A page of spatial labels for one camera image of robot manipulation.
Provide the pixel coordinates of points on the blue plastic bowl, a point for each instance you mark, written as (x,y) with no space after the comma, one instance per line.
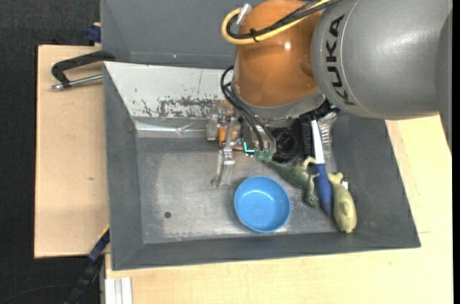
(262,205)

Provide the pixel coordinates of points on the blue pen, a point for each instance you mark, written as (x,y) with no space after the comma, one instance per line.
(325,191)

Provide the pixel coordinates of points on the pale green toy animal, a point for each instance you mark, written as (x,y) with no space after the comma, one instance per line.
(344,207)

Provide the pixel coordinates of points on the grey metal bin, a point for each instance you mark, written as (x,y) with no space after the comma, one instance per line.
(187,184)

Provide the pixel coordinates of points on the green toy dinosaur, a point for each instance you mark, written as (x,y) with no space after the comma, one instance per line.
(300,177)

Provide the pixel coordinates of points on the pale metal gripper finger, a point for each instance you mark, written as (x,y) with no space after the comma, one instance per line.
(215,182)
(228,173)

